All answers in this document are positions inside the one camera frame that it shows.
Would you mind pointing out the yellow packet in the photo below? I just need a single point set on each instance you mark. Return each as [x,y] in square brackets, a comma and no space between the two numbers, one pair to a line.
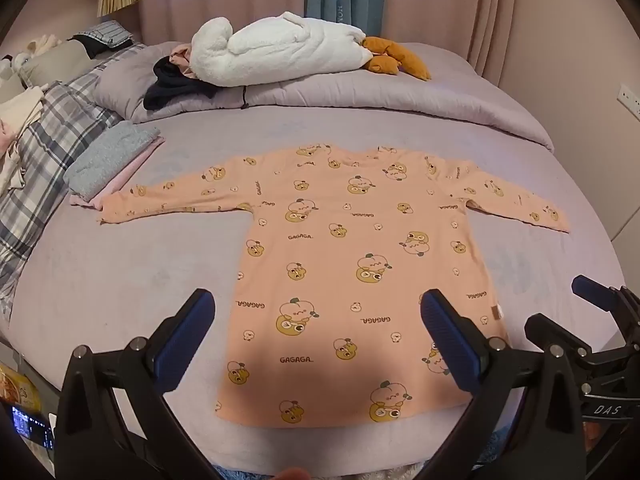
[17,387]

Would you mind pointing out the white wall socket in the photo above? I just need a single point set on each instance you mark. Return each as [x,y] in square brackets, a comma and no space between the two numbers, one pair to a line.
[629,101]

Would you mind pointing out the dark navy garment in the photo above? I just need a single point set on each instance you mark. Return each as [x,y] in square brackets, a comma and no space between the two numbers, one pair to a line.
[172,87]

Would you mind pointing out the beige grey pillow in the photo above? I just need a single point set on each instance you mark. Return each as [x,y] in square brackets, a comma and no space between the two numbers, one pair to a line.
[60,62]

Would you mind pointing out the peach printed long-sleeve shirt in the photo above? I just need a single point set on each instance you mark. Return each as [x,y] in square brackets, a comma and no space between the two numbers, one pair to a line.
[330,270]

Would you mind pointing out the black cloth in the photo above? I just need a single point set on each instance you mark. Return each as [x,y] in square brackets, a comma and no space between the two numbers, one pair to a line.
[92,46]

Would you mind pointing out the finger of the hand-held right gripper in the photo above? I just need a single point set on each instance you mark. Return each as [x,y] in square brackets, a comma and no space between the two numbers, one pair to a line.
[542,327]
[595,292]

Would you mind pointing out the cream cloth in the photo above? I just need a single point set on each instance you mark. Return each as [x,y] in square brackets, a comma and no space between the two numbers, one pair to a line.
[20,110]

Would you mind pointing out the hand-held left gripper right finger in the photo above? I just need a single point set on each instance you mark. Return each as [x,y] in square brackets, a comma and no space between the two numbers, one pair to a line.
[447,345]

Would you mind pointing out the white plush goose toy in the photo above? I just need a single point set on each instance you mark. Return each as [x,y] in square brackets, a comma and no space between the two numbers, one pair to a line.
[280,55]

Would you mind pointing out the grey plaid blanket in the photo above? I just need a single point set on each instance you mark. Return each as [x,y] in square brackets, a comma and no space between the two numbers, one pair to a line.
[55,125]

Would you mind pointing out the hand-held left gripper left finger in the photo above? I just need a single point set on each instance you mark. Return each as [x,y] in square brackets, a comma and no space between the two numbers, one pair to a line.
[185,340]

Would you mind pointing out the small beige plush toy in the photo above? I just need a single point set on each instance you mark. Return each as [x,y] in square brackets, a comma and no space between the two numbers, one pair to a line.
[44,44]

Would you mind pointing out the rolled pink cloth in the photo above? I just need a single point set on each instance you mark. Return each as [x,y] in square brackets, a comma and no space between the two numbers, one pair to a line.
[3,135]

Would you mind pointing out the dark device with screen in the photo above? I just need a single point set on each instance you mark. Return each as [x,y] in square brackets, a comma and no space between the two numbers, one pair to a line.
[32,425]

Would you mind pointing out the striped grey pillow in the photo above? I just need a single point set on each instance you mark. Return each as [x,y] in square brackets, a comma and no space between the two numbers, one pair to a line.
[110,32]

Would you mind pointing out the lilac rolled quilt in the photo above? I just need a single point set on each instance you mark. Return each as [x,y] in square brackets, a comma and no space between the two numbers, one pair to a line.
[350,100]

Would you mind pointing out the folded pink cloth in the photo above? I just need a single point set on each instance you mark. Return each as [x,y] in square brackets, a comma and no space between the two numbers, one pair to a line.
[131,172]

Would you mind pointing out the pink garment under goose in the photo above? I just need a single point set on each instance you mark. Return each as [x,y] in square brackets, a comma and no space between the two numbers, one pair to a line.
[181,57]

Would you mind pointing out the folded grey-blue cloth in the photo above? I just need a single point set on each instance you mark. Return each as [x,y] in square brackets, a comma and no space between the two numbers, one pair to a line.
[107,157]

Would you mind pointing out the small white plush toy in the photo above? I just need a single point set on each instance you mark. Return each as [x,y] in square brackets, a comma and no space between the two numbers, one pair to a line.
[12,65]

